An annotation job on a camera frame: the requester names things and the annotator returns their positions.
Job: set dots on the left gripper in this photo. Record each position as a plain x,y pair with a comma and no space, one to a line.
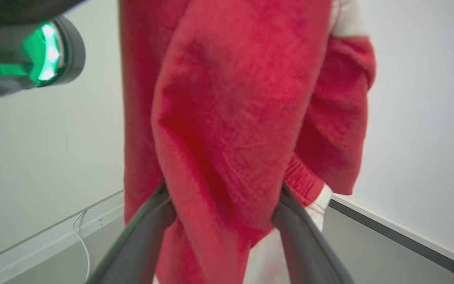
10,63

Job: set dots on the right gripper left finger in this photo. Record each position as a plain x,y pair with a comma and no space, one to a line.
136,244

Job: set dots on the red and white garment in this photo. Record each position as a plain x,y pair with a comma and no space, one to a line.
227,98

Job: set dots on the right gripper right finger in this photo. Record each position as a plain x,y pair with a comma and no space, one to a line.
309,248

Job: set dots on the black baseboard strip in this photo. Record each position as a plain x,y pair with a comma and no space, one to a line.
408,243

